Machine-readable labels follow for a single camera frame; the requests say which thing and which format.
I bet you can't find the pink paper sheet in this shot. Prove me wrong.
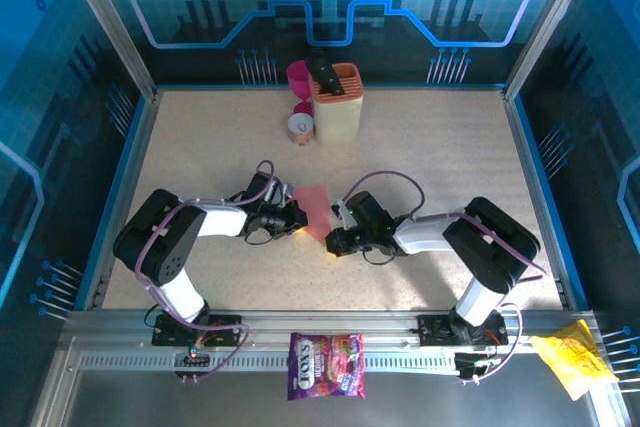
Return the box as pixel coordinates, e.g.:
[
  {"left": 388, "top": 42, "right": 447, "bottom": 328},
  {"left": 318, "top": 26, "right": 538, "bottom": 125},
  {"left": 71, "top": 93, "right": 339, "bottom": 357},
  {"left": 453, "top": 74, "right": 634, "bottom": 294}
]
[{"left": 292, "top": 184, "right": 334, "bottom": 244}]

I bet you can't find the copper can white lid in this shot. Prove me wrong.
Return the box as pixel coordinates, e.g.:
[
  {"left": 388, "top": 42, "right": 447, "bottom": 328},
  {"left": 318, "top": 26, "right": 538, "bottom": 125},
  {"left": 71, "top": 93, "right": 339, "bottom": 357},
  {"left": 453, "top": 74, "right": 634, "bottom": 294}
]
[{"left": 286, "top": 113, "right": 316, "bottom": 147}]

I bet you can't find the beige knife block orange top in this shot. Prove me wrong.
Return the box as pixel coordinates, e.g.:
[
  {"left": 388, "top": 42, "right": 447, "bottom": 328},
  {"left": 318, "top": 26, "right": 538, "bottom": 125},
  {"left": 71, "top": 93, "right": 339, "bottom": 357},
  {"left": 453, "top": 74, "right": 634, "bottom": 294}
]
[{"left": 307, "top": 62, "right": 365, "bottom": 148}]

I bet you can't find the magenta plastic goblet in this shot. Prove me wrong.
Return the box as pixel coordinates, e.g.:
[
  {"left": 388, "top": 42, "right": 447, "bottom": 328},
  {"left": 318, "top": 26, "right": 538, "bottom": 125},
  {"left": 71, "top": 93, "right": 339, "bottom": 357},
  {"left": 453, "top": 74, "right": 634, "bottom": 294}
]
[{"left": 286, "top": 59, "right": 317, "bottom": 116}]

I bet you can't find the purple Fox's candy bag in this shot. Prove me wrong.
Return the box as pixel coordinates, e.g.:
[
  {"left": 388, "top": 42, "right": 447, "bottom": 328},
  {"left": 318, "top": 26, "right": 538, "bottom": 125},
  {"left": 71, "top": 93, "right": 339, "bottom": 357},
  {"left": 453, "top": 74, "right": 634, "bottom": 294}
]
[{"left": 286, "top": 331, "right": 366, "bottom": 401}]

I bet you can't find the black controller board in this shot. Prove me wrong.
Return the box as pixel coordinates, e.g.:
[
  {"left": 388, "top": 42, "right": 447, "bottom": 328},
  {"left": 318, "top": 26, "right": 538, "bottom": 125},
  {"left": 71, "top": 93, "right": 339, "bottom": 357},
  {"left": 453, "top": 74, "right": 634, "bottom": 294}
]
[
  {"left": 173, "top": 350, "right": 211, "bottom": 384},
  {"left": 453, "top": 351, "right": 501, "bottom": 387}
]

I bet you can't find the yellow plastic bag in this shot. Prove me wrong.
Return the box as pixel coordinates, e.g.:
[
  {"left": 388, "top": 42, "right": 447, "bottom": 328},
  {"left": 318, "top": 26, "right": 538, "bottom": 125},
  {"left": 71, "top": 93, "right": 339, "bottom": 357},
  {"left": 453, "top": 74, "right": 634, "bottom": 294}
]
[{"left": 529, "top": 319, "right": 621, "bottom": 402}]

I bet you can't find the aluminium front frame rail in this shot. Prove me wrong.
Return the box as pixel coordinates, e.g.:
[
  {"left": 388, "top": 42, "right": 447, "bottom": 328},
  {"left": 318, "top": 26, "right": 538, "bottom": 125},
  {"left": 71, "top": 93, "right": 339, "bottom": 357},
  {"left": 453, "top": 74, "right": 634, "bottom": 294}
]
[{"left": 63, "top": 309, "right": 601, "bottom": 356}]

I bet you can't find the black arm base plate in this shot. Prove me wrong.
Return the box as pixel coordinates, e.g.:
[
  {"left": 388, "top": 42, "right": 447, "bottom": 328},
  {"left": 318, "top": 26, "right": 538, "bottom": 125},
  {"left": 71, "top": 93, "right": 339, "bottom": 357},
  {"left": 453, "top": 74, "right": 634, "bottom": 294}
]
[
  {"left": 417, "top": 313, "right": 510, "bottom": 347},
  {"left": 151, "top": 314, "right": 244, "bottom": 347}
]

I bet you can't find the slotted grey cable duct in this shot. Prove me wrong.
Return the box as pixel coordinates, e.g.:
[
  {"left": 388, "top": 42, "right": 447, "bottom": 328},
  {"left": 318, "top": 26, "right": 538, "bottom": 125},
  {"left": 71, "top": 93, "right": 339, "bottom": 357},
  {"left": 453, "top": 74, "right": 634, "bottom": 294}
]
[{"left": 79, "top": 352, "right": 464, "bottom": 373}]

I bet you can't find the black knife handle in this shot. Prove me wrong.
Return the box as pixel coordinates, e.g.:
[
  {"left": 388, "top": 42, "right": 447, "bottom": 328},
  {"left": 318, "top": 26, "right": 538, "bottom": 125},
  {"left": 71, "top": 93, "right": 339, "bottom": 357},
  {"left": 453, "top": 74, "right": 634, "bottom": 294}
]
[{"left": 305, "top": 49, "right": 346, "bottom": 97}]

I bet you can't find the aluminium side rail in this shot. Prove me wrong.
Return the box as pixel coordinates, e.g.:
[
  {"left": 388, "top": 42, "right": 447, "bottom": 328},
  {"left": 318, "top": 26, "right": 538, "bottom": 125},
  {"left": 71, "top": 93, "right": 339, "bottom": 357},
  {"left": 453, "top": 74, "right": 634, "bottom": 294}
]
[
  {"left": 82, "top": 89, "right": 162, "bottom": 312},
  {"left": 501, "top": 89, "right": 576, "bottom": 312}
]

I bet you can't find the aluminium frame post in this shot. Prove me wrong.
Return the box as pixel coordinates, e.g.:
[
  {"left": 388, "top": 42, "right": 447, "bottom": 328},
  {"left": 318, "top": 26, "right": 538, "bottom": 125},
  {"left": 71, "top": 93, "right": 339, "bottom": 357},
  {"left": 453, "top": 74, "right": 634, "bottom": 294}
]
[
  {"left": 502, "top": 0, "right": 604, "bottom": 101},
  {"left": 54, "top": 0, "right": 161, "bottom": 101}
]

